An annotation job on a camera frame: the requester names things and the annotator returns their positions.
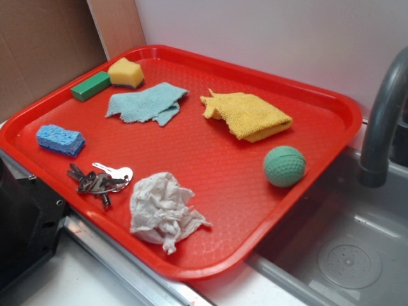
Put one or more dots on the grey faucet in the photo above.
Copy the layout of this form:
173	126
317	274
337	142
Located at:
386	134

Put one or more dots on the yellow sponge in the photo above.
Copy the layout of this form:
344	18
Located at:
125	73

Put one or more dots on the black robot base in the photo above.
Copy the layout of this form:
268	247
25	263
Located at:
32	215

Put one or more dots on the grey plastic sink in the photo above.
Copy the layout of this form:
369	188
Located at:
342	243

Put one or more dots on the brown cardboard panel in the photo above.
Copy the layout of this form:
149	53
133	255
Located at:
44	45

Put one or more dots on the light blue cloth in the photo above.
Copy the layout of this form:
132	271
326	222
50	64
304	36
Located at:
159	103

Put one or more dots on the yellow folded cloth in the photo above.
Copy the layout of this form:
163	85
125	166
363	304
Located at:
247	116

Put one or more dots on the green dimpled ball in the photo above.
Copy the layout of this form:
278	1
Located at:
284	166

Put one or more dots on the green rectangular block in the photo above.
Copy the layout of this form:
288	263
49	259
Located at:
91	86

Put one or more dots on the red plastic tray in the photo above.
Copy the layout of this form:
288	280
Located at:
225	174

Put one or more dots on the blue sponge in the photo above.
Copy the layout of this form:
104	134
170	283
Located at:
60	140

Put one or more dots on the bunch of silver keys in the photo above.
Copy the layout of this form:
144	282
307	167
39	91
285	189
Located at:
110	180

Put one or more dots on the crumpled white paper towel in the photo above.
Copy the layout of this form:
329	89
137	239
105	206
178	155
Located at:
160	213

